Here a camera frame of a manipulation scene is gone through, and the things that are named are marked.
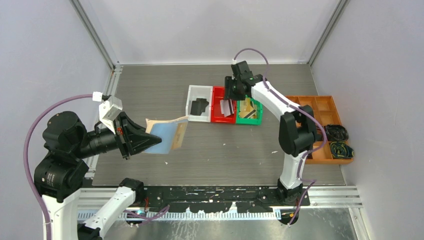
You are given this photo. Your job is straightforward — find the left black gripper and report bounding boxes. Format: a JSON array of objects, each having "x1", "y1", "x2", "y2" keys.
[{"x1": 73, "y1": 109, "x2": 163, "y2": 157}]

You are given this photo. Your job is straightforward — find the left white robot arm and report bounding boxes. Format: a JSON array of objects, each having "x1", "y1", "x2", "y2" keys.
[{"x1": 34, "y1": 111, "x2": 162, "y2": 240}]

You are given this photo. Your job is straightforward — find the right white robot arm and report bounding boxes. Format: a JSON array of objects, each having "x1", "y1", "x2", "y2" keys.
[{"x1": 224, "y1": 60, "x2": 318, "y2": 206}]

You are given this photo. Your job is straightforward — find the white striped card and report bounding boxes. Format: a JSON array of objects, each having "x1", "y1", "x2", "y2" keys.
[{"x1": 219, "y1": 99, "x2": 235, "y2": 117}]

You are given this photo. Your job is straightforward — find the black card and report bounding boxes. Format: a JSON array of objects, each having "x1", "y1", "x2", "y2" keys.
[
  {"x1": 190, "y1": 101, "x2": 203, "y2": 116},
  {"x1": 195, "y1": 98, "x2": 209, "y2": 113}
]

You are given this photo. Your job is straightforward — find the red plastic bin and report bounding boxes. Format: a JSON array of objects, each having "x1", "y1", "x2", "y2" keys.
[{"x1": 210, "y1": 86, "x2": 237, "y2": 124}]

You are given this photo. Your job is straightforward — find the white plastic bin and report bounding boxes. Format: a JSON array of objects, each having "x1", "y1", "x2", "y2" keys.
[{"x1": 185, "y1": 85, "x2": 213, "y2": 123}]

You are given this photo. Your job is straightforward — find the green plastic bin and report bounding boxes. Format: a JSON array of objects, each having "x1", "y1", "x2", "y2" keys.
[{"x1": 235, "y1": 97, "x2": 263, "y2": 126}]

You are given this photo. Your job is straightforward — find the orange compartment tray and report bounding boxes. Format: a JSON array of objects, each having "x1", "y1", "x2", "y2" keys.
[{"x1": 287, "y1": 95, "x2": 354, "y2": 165}]

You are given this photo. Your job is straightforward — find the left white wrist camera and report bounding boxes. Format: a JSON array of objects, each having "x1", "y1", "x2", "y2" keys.
[{"x1": 92, "y1": 91, "x2": 123, "y2": 135}]

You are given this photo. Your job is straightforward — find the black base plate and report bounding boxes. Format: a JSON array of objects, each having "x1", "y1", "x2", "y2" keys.
[{"x1": 131, "y1": 185, "x2": 310, "y2": 214}]

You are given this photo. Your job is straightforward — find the black cable bundle right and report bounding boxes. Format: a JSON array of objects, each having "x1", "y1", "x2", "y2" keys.
[{"x1": 323, "y1": 124, "x2": 350, "y2": 143}]

